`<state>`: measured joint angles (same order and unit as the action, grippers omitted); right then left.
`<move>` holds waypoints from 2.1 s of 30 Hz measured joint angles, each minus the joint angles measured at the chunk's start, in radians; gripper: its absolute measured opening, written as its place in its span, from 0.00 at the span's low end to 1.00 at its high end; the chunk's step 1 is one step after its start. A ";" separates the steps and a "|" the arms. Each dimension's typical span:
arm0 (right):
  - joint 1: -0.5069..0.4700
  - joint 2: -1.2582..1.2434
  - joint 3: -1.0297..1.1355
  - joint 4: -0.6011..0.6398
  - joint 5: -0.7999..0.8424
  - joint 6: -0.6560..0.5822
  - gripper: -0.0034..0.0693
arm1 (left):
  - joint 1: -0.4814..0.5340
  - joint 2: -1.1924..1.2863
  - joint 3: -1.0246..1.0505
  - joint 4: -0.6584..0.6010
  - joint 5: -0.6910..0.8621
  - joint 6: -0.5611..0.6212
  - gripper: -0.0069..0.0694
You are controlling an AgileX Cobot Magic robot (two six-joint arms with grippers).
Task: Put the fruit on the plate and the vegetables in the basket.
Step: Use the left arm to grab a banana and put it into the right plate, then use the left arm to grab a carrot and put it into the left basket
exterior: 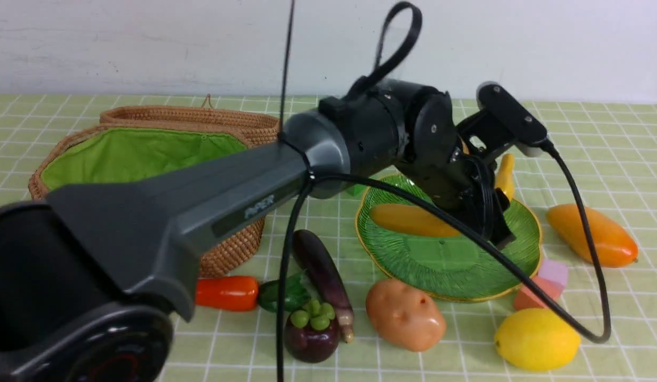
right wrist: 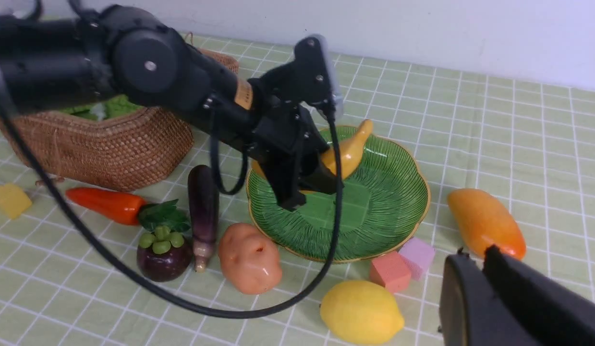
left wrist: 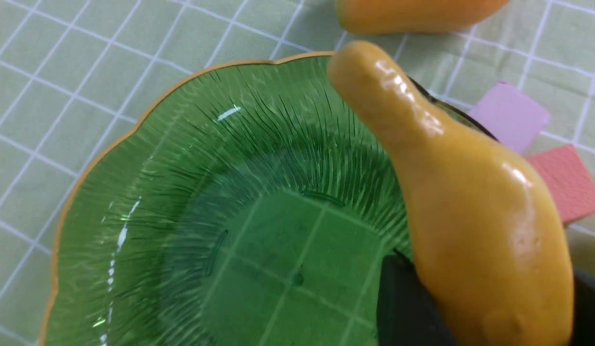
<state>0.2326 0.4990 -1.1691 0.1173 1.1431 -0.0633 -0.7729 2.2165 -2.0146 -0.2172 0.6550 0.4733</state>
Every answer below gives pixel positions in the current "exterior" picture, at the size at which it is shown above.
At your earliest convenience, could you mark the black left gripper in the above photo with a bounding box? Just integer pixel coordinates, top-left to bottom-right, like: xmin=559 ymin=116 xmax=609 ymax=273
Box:
xmin=398 ymin=114 xmax=515 ymax=250

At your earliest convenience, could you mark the yellow toy banana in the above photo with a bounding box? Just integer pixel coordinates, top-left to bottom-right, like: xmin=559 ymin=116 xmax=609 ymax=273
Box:
xmin=369 ymin=153 xmax=515 ymax=238

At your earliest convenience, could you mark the yellow toy lemon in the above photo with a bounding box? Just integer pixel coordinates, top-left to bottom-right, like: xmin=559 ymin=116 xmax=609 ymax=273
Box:
xmin=494 ymin=309 xmax=581 ymax=372

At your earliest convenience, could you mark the orange toy mango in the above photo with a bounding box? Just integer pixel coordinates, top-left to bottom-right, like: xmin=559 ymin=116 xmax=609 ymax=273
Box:
xmin=546 ymin=203 xmax=639 ymax=268

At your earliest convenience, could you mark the brown toy potato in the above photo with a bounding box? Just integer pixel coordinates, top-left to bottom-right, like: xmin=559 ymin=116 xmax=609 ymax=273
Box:
xmin=365 ymin=279 xmax=447 ymax=352

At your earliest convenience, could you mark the purple toy eggplant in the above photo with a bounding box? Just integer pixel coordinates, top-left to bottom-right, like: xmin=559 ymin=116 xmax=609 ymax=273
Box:
xmin=292 ymin=229 xmax=355 ymax=343

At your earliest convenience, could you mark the dark purple toy mangosteen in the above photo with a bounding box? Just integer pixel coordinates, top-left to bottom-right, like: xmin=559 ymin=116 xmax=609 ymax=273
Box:
xmin=284 ymin=298 xmax=340 ymax=363

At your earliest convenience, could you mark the red toy chili pepper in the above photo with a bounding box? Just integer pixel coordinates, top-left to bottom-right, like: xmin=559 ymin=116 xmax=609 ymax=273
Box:
xmin=195 ymin=274 xmax=312 ymax=312

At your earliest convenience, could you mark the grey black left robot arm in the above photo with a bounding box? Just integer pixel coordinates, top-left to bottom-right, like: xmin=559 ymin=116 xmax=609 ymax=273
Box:
xmin=0 ymin=80 xmax=523 ymax=381

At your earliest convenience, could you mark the green glass leaf plate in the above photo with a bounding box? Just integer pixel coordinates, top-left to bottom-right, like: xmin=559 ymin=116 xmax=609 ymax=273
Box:
xmin=355 ymin=175 xmax=542 ymax=302

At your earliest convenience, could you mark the pink foam cube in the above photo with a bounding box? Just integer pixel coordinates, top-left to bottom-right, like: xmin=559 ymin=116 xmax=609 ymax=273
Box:
xmin=513 ymin=275 xmax=564 ymax=310

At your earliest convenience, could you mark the lilac foam cube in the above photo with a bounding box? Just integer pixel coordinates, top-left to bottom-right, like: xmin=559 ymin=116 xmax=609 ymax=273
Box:
xmin=538 ymin=258 xmax=569 ymax=292

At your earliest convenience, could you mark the green checkered tablecloth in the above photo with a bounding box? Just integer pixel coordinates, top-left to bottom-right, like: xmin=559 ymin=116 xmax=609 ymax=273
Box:
xmin=0 ymin=94 xmax=657 ymax=381

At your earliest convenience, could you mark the green foam cube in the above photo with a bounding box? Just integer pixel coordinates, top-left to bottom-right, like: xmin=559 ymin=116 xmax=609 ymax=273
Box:
xmin=345 ymin=184 xmax=366 ymax=197

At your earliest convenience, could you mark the woven wicker basket lid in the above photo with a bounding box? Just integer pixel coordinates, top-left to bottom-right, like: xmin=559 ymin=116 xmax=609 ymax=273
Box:
xmin=100 ymin=106 xmax=281 ymax=147

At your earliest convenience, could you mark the woven wicker basket green lining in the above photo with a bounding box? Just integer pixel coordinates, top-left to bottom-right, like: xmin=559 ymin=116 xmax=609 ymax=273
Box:
xmin=28 ymin=125 xmax=267 ymax=279

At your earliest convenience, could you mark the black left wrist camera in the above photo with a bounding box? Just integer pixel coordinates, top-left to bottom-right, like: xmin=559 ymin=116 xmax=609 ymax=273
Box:
xmin=457 ymin=81 xmax=549 ymax=166

